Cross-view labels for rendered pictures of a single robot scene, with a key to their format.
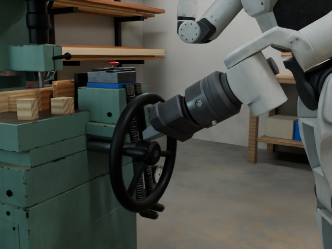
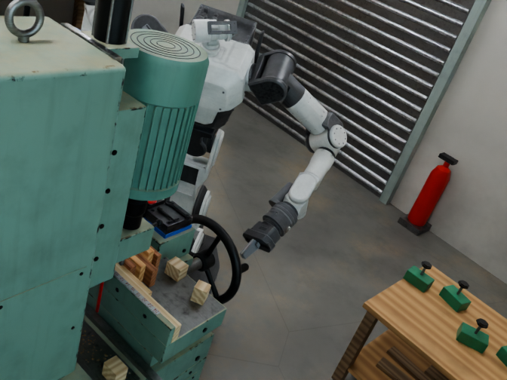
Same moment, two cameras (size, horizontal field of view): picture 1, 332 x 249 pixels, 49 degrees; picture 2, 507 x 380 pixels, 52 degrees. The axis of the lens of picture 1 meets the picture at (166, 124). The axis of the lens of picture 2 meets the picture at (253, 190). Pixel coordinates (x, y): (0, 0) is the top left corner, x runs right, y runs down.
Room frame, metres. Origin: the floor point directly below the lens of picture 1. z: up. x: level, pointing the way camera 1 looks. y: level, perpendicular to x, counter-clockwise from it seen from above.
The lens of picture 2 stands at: (0.74, 1.31, 1.81)
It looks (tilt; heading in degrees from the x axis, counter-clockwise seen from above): 29 degrees down; 272
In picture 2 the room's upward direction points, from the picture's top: 19 degrees clockwise
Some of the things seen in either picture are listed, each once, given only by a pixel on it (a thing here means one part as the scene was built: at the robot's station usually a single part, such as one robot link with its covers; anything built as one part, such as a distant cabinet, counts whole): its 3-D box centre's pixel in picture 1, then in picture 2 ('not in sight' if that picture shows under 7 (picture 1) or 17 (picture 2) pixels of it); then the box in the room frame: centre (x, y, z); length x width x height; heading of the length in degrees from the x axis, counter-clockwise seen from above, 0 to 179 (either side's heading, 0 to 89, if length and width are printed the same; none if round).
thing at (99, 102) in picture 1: (113, 102); (158, 234); (0.99, 0.14, 0.91); 0.15 x 0.14 x 0.09; 152
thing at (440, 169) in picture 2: not in sight; (431, 193); (-0.34, -2.21, 0.30); 0.19 x 0.18 x 0.60; 55
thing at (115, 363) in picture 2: not in sight; (115, 370); (0.93, 0.54, 0.82); 0.04 x 0.03 x 0.04; 152
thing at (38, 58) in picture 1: (35, 61); (118, 241); (1.03, 0.36, 1.03); 0.14 x 0.07 x 0.09; 62
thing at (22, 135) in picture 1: (90, 116); (132, 257); (1.03, 0.22, 0.87); 0.61 x 0.30 x 0.06; 152
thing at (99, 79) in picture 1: (115, 75); (163, 212); (1.00, 0.14, 0.99); 0.13 x 0.11 x 0.06; 152
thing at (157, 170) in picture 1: (154, 176); not in sight; (1.15, 0.04, 0.65); 0.06 x 0.04 x 0.08; 152
